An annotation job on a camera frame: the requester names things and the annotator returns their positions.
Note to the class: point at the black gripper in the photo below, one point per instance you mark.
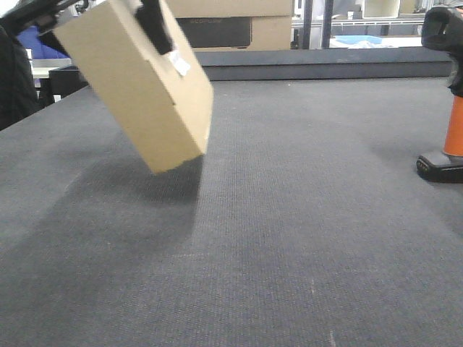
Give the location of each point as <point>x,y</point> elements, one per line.
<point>43,14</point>

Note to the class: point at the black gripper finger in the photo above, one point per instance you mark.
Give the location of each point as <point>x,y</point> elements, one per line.
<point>150,17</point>

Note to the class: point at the brown cardboard package box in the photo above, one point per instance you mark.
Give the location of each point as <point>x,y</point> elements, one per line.
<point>167,117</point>

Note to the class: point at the orange black barcode scanner gun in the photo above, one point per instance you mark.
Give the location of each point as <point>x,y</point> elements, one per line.
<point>442,31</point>

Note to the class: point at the upper stacked cardboard box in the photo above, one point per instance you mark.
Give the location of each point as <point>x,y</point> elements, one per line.
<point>230,8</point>

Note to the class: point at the large Ecoflow cardboard box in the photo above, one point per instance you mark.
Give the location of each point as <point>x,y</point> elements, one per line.
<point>237,33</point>

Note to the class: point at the beige box on shelf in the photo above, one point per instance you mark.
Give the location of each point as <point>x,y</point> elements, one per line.
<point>380,9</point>

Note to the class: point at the blue plastic bin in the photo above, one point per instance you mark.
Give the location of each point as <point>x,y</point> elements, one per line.
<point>29,39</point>

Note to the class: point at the white barcode label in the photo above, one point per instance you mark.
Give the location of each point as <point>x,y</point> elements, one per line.
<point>181,66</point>

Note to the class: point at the black garment at left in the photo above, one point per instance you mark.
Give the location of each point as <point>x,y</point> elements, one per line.
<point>19,99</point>

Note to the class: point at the black vertical pole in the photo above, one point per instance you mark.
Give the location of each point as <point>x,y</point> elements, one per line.
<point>307,23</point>
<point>327,23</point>

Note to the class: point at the light blue tray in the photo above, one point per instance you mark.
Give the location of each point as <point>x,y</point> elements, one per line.
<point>344,41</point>

